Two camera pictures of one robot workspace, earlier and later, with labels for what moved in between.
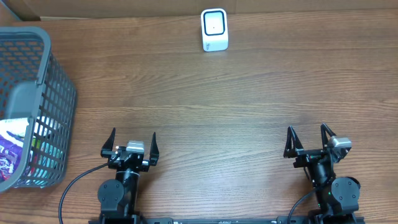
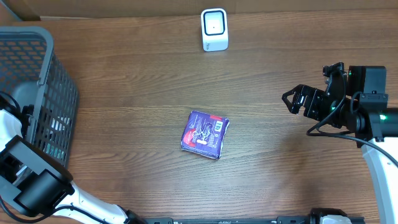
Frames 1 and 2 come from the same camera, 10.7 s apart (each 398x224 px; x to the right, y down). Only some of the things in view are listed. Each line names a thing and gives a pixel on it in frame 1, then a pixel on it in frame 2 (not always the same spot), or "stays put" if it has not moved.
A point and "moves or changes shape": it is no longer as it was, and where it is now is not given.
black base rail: x=303 y=219 stays put
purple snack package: x=10 y=155 moves or changes shape
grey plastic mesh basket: x=33 y=86 stays put
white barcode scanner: x=214 y=29 stays put
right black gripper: x=311 y=156 → x=311 y=102
